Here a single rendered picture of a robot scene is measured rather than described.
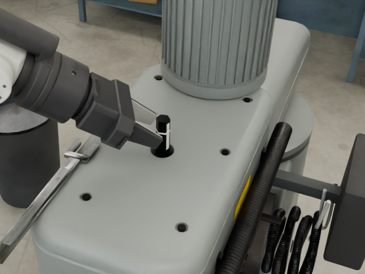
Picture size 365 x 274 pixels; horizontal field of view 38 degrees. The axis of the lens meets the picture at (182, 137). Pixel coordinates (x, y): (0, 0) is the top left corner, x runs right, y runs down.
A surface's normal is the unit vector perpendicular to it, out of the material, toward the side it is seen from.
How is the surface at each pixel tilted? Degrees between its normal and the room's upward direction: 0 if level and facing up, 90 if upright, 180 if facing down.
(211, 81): 90
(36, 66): 32
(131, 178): 0
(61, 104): 86
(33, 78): 49
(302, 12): 90
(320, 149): 0
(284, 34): 0
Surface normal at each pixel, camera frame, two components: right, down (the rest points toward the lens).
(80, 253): -0.31, 0.17
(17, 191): -0.04, 0.69
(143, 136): 0.18, 0.63
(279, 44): 0.04, -0.77
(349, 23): -0.36, 0.58
